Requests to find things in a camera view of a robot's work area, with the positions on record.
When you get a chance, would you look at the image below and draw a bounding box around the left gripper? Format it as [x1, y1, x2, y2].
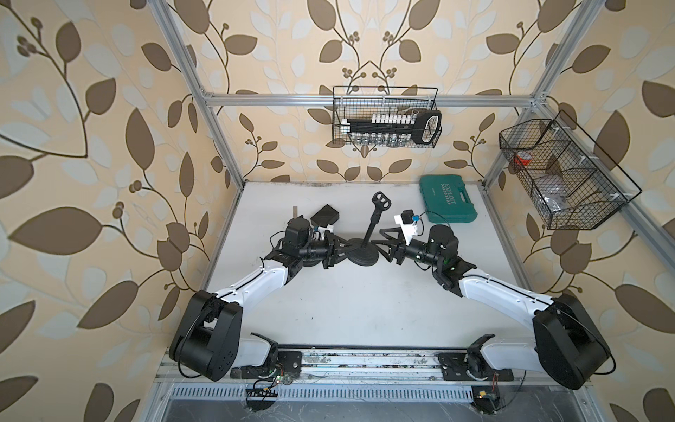
[295, 230, 356, 268]

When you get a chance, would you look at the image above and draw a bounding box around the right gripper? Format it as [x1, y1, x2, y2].
[372, 227, 443, 271]

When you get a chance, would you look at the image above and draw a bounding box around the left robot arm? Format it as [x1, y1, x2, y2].
[169, 216, 358, 382]

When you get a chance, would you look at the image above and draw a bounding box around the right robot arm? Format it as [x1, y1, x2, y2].
[372, 224, 616, 390]

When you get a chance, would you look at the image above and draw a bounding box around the small black box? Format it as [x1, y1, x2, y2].
[310, 205, 339, 229]

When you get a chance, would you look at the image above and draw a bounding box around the green tool case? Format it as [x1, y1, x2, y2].
[419, 175, 477, 224]

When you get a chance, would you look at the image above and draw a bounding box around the socket set rack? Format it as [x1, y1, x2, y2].
[337, 110, 443, 148]

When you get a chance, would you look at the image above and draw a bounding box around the red item in basket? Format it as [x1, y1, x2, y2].
[513, 151, 532, 168]

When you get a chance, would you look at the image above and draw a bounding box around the plastic bag in basket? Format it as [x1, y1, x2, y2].
[535, 175, 569, 212]

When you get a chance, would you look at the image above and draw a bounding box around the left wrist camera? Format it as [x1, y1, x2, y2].
[312, 224, 334, 233]

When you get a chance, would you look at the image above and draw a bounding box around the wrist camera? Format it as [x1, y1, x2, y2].
[394, 209, 424, 245]
[312, 224, 334, 233]

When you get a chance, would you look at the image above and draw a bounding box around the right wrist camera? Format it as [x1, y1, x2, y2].
[394, 209, 424, 245]

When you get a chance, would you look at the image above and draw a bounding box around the aluminium frame rail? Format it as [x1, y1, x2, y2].
[154, 347, 592, 386]

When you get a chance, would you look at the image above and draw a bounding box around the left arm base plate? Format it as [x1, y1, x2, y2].
[230, 332, 302, 384]

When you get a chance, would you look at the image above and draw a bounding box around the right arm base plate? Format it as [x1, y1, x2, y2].
[436, 352, 514, 382]

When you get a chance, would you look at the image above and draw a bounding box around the back wire basket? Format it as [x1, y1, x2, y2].
[332, 85, 442, 149]

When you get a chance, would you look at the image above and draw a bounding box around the wire basket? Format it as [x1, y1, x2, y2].
[332, 85, 442, 149]
[499, 110, 643, 230]

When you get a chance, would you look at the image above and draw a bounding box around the right wire basket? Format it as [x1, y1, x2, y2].
[499, 110, 643, 230]

